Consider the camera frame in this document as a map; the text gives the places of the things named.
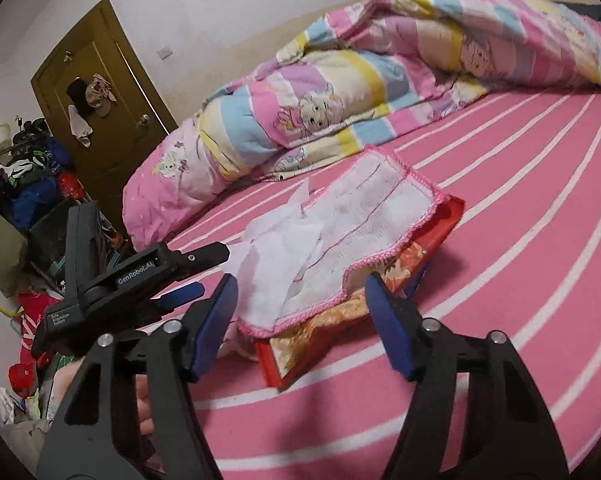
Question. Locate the white light switch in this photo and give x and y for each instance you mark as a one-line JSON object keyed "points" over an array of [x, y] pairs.
{"points": [[166, 52]]}

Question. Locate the beige bag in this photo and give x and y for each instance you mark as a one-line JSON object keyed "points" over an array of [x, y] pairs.
{"points": [[3, 255]]}

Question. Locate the pile of bags and clothes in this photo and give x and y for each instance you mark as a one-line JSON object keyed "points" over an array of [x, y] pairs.
{"points": [[30, 180]]}

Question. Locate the brown wooden door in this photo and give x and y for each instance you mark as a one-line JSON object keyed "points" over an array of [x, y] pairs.
{"points": [[110, 165]]}

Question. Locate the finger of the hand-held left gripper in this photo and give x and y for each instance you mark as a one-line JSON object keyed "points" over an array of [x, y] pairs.
{"points": [[195, 257], [183, 294]]}

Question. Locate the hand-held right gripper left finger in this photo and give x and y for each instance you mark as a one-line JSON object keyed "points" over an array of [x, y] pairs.
{"points": [[213, 327]]}

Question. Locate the metal door knob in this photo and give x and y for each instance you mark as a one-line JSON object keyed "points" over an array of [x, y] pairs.
{"points": [[142, 126]]}

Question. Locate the person's left hand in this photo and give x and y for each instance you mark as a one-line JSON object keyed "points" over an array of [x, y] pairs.
{"points": [[144, 405]]}

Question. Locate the white cloth with pink trim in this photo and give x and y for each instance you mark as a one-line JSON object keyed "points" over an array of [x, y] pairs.
{"points": [[375, 210]]}

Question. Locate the black hat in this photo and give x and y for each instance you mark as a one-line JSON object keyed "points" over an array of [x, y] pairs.
{"points": [[78, 94]]}

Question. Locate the red and orange snack bag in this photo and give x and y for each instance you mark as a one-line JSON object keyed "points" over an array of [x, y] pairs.
{"points": [[310, 342]]}

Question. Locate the white hanging cloth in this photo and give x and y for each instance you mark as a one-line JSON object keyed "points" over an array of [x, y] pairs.
{"points": [[80, 127]]}

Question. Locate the pastel striped cartoon quilt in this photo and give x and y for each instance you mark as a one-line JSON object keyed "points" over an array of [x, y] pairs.
{"points": [[330, 85]]}

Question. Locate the pink striped bed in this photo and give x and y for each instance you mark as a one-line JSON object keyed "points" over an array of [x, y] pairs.
{"points": [[480, 310]]}

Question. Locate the floral cap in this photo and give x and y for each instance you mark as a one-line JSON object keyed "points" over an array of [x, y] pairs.
{"points": [[101, 97]]}

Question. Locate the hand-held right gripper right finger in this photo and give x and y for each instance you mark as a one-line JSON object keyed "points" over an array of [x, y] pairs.
{"points": [[388, 327]]}

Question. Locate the dark blue pillow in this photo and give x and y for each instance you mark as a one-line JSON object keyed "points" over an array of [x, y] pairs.
{"points": [[600, 15]]}

